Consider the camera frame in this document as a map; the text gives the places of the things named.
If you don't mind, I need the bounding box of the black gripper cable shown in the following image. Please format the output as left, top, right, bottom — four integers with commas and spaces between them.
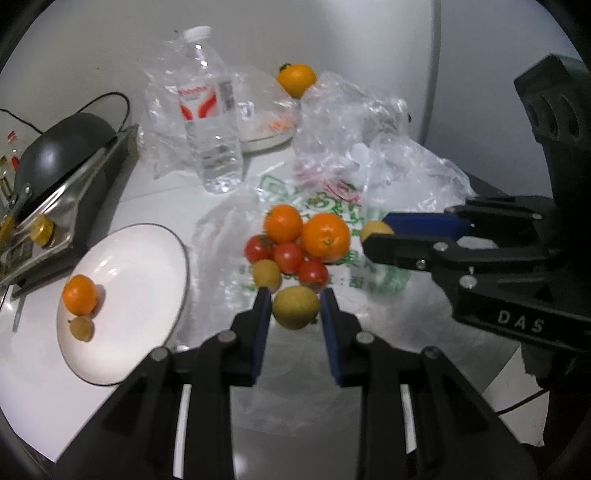
496, 344, 559, 423

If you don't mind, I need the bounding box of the black power cable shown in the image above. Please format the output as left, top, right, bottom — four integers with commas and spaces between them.
0, 92, 131, 137

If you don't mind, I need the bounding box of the clear plastic water bottle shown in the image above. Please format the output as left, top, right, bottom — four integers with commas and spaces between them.
175, 25, 245, 195

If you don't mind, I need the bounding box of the large yellow-green fruit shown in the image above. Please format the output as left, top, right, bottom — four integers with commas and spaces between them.
272, 285, 320, 330

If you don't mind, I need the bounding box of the white plastic bag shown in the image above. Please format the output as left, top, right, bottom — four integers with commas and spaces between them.
346, 142, 372, 185

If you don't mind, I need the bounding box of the small yellow-green fruit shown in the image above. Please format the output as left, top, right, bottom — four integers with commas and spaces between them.
253, 259, 282, 292
360, 220, 395, 243
69, 316, 95, 342

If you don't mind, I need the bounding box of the crumpled clear plastic bag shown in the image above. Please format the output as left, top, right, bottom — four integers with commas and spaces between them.
295, 71, 476, 217

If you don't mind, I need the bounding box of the green printed plastic bag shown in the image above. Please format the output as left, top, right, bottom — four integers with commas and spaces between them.
191, 171, 416, 439

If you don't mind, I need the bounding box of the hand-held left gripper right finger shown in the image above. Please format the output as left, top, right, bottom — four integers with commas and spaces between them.
321, 287, 539, 480

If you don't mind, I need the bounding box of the large orange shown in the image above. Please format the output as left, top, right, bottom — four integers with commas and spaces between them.
301, 213, 352, 263

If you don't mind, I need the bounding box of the white round dish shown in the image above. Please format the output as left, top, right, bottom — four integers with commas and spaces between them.
240, 115, 296, 154

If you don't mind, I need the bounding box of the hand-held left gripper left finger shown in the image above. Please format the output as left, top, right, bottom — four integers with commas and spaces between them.
55, 286, 273, 480

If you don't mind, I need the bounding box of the red tomato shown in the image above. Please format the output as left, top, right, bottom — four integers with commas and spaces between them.
298, 259, 329, 289
273, 242, 304, 276
245, 234, 274, 264

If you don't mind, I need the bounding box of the white plate with dark rim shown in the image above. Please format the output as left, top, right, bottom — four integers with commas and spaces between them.
56, 223, 190, 387

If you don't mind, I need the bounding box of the red marked condiment bottle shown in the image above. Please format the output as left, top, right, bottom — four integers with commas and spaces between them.
0, 129, 21, 176

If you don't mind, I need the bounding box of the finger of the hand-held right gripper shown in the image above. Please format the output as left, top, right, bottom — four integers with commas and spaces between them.
362, 234, 555, 296
383, 196, 555, 247

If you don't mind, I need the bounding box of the orange with green stem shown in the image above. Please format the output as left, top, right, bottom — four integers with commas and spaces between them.
276, 63, 317, 99

